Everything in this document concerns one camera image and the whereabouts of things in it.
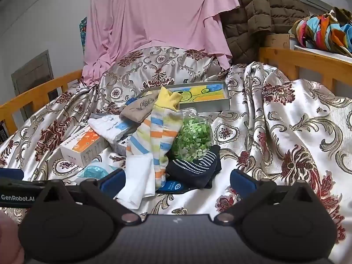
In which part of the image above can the pastel striped sock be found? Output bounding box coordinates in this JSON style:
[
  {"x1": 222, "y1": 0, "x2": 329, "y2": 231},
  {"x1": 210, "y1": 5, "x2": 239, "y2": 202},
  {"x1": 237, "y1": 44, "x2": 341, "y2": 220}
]
[
  {"x1": 152, "y1": 86, "x2": 184, "y2": 191},
  {"x1": 126, "y1": 115, "x2": 154, "y2": 171}
]

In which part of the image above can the black packet with blue label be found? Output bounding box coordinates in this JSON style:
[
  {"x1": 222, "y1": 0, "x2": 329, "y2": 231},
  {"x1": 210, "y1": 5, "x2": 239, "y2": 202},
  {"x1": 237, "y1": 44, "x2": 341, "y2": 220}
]
[{"x1": 156, "y1": 180, "x2": 193, "y2": 194}]

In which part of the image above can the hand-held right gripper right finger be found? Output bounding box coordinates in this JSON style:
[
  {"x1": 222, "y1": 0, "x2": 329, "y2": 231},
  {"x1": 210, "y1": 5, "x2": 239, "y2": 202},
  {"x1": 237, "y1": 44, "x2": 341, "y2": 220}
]
[{"x1": 214, "y1": 170, "x2": 315, "y2": 224}]

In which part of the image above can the colourful wall poster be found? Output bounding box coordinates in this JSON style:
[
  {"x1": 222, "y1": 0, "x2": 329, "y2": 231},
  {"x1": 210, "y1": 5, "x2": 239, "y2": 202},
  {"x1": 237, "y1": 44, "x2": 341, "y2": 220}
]
[{"x1": 79, "y1": 16, "x2": 88, "y2": 53}]

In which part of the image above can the pink garment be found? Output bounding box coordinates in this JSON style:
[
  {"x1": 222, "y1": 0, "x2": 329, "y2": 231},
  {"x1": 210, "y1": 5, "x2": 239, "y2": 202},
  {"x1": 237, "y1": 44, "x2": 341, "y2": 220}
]
[{"x1": 0, "y1": 214, "x2": 26, "y2": 264}]

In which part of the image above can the multicolour patterned cloth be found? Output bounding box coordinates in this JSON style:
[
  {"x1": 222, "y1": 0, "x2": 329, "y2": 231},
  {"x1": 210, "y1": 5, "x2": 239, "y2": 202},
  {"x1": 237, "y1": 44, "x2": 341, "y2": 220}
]
[{"x1": 292, "y1": 8, "x2": 352, "y2": 57}]

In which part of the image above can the bag of green pieces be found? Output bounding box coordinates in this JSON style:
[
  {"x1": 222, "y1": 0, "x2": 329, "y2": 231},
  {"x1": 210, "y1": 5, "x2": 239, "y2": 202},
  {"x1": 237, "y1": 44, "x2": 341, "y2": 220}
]
[{"x1": 170, "y1": 109, "x2": 214, "y2": 162}]

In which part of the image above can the beige pouch with drawing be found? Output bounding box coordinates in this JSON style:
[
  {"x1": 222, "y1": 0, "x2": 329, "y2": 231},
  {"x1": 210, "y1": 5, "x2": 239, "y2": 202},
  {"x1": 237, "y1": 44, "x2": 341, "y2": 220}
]
[{"x1": 119, "y1": 95, "x2": 158, "y2": 123}]

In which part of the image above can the light blue plastic bag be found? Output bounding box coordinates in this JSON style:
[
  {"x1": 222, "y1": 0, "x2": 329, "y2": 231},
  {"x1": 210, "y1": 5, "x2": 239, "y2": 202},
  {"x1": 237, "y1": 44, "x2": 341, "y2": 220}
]
[{"x1": 78, "y1": 158, "x2": 117, "y2": 178}]

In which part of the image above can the floral satin blanket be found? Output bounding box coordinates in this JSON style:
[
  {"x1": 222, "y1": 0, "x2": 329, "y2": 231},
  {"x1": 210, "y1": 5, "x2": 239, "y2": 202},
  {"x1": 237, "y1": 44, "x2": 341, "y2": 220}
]
[{"x1": 0, "y1": 45, "x2": 352, "y2": 264}]

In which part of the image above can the orange and white box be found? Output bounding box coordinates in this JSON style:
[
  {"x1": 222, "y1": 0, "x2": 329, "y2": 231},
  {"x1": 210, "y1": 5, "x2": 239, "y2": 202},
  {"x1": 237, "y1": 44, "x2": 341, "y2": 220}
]
[{"x1": 60, "y1": 125, "x2": 109, "y2": 168}]

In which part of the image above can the pink hanging cloth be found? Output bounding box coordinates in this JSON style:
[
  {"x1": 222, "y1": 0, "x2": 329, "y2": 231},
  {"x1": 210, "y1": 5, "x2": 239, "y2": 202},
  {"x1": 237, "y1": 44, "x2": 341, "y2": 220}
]
[{"x1": 82, "y1": 0, "x2": 241, "y2": 87}]

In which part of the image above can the grey tray with colourful picture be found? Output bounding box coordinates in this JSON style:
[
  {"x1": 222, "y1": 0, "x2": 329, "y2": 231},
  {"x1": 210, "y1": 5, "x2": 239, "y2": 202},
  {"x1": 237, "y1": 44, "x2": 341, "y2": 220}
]
[{"x1": 137, "y1": 81, "x2": 231, "y2": 113}]

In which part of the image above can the plain white cloth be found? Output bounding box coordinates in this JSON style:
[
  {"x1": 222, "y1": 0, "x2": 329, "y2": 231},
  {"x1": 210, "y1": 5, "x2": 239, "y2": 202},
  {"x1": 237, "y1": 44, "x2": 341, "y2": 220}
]
[{"x1": 115, "y1": 154, "x2": 156, "y2": 210}]

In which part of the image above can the white printed washcloth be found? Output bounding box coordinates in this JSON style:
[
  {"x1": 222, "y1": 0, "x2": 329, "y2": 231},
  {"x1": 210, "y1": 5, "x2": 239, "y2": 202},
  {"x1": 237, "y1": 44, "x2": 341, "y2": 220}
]
[{"x1": 88, "y1": 115, "x2": 139, "y2": 145}]

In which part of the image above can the navy dotted sock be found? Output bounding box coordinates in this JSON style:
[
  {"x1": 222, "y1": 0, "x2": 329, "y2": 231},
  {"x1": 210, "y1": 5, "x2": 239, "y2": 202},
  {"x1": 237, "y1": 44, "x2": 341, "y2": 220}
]
[{"x1": 166, "y1": 144, "x2": 222, "y2": 189}]

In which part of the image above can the grey wall panel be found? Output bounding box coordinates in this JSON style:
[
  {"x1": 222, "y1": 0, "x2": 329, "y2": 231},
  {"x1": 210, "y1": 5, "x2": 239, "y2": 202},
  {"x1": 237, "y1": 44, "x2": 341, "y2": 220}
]
[{"x1": 11, "y1": 50, "x2": 54, "y2": 105}]

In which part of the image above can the wooden bed rail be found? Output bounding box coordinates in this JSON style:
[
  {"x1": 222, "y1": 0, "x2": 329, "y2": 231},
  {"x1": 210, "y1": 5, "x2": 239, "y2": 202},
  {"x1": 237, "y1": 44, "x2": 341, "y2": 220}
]
[
  {"x1": 0, "y1": 70, "x2": 83, "y2": 136},
  {"x1": 258, "y1": 47, "x2": 352, "y2": 102}
]

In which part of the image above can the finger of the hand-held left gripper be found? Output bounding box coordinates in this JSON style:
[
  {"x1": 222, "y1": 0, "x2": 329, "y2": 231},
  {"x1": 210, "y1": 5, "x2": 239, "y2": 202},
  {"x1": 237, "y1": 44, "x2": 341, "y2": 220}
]
[{"x1": 0, "y1": 169, "x2": 46, "y2": 189}]

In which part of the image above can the brown quilted jacket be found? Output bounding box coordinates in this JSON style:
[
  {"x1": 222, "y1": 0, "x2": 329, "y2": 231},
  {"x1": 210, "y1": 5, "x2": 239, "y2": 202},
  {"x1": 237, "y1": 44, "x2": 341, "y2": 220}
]
[{"x1": 221, "y1": 0, "x2": 311, "y2": 65}]

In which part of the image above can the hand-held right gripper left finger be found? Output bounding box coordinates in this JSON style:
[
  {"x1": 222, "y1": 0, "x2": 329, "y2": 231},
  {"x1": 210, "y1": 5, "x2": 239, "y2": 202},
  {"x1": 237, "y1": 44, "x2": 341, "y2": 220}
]
[{"x1": 34, "y1": 169, "x2": 142, "y2": 224}]

